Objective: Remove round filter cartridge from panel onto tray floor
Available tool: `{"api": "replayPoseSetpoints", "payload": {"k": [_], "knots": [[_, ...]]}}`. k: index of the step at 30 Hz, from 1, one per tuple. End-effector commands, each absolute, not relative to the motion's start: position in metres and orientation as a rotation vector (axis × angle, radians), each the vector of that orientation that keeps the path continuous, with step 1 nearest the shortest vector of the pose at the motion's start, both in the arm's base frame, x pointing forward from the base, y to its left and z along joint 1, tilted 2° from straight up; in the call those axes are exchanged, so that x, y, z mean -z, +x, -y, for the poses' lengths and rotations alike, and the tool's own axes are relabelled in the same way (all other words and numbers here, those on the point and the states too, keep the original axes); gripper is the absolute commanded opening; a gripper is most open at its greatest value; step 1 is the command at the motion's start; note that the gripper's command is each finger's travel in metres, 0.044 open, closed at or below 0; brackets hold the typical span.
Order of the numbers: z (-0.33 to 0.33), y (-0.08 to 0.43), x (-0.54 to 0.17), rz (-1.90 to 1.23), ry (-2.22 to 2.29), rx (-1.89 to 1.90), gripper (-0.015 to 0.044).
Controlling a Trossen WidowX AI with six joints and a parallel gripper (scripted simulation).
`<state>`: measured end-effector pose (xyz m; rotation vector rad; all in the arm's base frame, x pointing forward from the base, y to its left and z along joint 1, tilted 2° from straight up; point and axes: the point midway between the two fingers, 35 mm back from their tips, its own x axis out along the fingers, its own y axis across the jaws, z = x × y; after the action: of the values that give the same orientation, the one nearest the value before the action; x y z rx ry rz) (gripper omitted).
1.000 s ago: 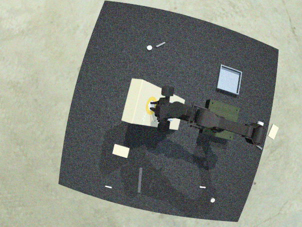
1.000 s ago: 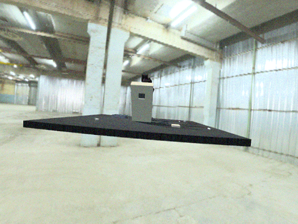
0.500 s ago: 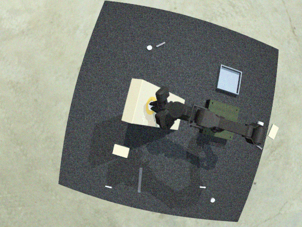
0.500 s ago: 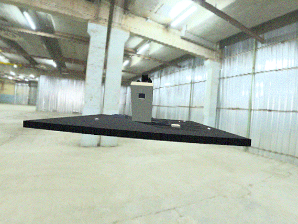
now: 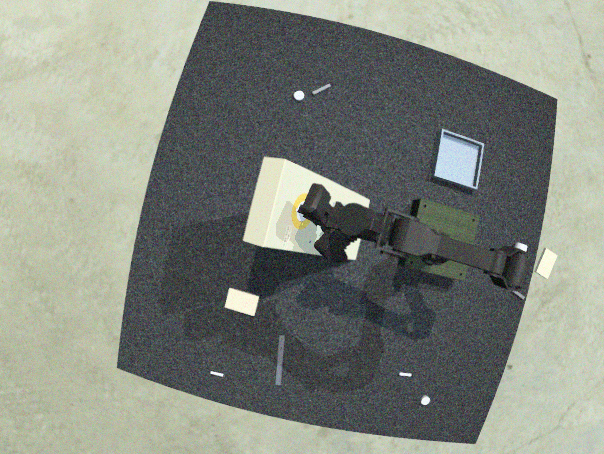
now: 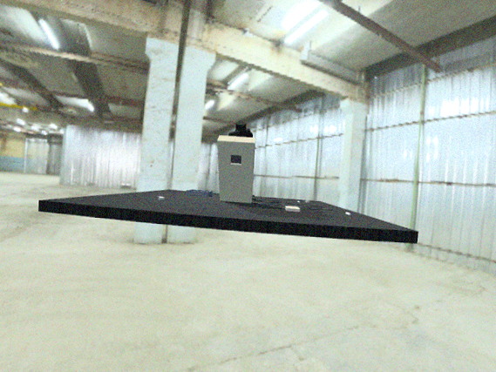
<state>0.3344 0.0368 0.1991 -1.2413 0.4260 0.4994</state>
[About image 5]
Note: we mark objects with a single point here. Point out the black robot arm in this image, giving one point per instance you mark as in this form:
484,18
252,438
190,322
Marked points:
508,267

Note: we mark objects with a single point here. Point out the white cylinder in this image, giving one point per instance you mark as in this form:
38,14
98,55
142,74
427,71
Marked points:
299,215
521,246

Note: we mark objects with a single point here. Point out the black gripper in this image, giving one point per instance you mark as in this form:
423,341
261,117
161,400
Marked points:
317,208

